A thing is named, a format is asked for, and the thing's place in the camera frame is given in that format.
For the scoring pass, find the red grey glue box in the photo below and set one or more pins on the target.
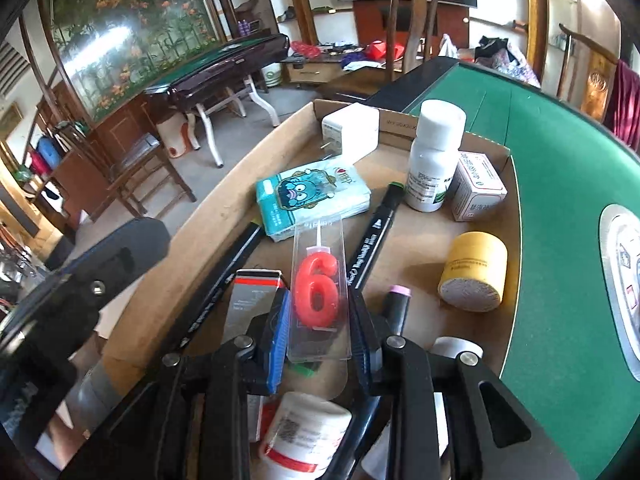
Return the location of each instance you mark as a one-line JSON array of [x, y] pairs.
[[252, 300]]

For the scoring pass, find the flower wall painting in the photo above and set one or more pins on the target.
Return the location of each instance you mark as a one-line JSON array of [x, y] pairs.
[[125, 35]]

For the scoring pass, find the wooden television cabinet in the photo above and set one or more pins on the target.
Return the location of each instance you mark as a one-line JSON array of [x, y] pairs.
[[450, 25]]

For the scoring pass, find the plain wooden chair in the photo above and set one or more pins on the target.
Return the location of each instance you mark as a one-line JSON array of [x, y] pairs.
[[415, 25]]

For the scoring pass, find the carved wooden chair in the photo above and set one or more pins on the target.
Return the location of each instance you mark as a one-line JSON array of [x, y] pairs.
[[597, 80]]

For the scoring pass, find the white charger adapter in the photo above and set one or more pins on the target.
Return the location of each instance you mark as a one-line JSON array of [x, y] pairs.
[[350, 132]]

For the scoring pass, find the white bottle red label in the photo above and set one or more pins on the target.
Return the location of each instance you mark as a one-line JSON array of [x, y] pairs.
[[300, 430]]

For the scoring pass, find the yellow jar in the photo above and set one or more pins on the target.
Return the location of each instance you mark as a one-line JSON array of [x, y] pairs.
[[475, 270]]

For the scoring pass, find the cartoon print tissue packet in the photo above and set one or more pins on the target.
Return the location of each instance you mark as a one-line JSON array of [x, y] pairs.
[[312, 200]]

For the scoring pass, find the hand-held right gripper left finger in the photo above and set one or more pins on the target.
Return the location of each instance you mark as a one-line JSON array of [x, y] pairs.
[[279, 340]]

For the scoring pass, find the low wooden table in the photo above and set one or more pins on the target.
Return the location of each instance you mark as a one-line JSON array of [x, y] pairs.
[[320, 67]]

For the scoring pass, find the cardboard box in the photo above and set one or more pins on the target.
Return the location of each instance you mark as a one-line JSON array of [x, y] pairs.
[[415, 260]]

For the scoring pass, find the white plastic bag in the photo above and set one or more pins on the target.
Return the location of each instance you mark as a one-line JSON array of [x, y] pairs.
[[447, 45]]

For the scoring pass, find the pile of clothes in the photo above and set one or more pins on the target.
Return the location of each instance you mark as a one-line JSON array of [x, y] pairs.
[[500, 55]]

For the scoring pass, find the white pink medicine box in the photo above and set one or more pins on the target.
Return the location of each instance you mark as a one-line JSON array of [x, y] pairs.
[[477, 185]]

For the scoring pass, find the dark folding mahjong table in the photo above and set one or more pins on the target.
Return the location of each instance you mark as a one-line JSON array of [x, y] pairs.
[[215, 70]]

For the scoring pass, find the dark wooden armchair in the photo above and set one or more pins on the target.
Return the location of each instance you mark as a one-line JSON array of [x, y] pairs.
[[135, 160]]

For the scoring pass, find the red number candle packet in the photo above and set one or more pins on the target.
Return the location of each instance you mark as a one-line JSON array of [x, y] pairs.
[[316, 295]]

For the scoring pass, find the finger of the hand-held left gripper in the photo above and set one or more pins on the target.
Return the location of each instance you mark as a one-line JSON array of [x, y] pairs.
[[125, 250]]

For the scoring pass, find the round table control panel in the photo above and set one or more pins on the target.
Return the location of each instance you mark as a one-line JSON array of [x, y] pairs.
[[625, 270]]

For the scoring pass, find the white bottle green label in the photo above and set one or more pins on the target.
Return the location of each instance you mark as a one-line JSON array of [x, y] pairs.
[[432, 160]]

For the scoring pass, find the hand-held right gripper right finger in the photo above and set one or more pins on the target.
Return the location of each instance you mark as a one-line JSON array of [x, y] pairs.
[[361, 340]]

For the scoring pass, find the black marker green cap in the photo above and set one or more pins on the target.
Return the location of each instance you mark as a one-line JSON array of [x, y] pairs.
[[375, 235]]

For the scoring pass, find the red cloth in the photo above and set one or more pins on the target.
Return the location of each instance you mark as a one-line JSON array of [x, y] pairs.
[[627, 105]]

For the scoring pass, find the white bucket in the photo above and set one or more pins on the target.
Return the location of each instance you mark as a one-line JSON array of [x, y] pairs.
[[272, 77]]

